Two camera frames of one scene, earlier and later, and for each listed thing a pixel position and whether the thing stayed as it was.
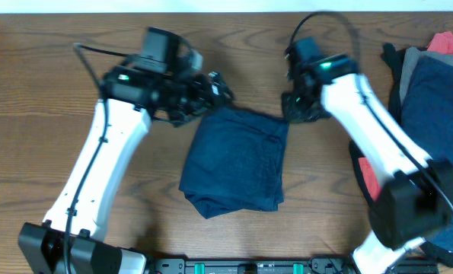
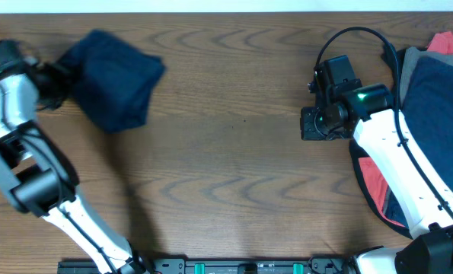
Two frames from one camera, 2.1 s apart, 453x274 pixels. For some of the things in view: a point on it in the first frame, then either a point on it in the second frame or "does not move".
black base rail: x=332 y=266 does not move
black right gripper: x=287 y=100 to x=310 y=132
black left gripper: x=200 y=103 to x=65 y=86
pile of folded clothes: x=429 y=93 does not move
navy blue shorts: x=234 y=163 to x=113 y=81
